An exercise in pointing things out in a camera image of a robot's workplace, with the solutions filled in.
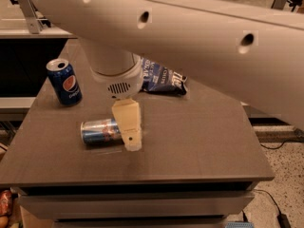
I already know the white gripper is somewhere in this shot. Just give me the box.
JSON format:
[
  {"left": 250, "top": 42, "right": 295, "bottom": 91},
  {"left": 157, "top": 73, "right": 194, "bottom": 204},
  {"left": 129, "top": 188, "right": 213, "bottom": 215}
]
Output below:
[{"left": 91, "top": 55, "right": 143, "bottom": 151}]

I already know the silver blue Red Bull can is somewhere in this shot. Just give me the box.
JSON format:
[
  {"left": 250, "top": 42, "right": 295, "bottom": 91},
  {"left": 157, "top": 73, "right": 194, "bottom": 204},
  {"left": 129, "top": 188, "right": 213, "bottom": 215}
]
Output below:
[{"left": 81, "top": 119, "right": 122, "bottom": 144}]

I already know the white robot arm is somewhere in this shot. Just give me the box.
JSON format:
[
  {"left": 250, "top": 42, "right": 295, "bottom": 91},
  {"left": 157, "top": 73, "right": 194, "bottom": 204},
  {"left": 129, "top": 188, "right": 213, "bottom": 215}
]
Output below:
[{"left": 32, "top": 0, "right": 304, "bottom": 128}]

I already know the blue Pepsi can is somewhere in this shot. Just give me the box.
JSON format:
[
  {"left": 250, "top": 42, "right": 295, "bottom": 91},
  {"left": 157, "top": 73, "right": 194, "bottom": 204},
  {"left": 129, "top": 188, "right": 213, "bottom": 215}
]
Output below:
[{"left": 47, "top": 58, "right": 83, "bottom": 106}]

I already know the blue Kettle chips bag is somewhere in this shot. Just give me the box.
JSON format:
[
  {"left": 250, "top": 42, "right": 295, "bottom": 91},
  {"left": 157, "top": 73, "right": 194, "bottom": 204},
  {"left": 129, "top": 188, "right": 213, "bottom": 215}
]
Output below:
[{"left": 142, "top": 58, "right": 187, "bottom": 95}]

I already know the red snack packet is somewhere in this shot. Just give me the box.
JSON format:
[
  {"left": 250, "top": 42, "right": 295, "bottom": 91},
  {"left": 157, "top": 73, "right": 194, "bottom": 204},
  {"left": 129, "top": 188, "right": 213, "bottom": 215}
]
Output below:
[{"left": 0, "top": 190, "right": 12, "bottom": 216}]

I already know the black power adapter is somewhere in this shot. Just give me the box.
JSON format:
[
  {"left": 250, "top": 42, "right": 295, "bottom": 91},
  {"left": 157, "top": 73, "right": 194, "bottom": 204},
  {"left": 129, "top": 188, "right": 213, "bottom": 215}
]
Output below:
[{"left": 277, "top": 214, "right": 291, "bottom": 228}]

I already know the left metal glass bracket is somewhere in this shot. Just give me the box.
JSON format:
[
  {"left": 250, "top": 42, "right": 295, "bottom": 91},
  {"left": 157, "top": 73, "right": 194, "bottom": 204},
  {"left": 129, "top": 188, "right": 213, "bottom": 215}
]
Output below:
[{"left": 17, "top": 0, "right": 42, "bottom": 34}]

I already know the black power cable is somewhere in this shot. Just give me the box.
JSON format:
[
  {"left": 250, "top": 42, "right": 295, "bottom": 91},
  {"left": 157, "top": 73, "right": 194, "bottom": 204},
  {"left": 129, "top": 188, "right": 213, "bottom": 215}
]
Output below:
[{"left": 253, "top": 136, "right": 304, "bottom": 217}]

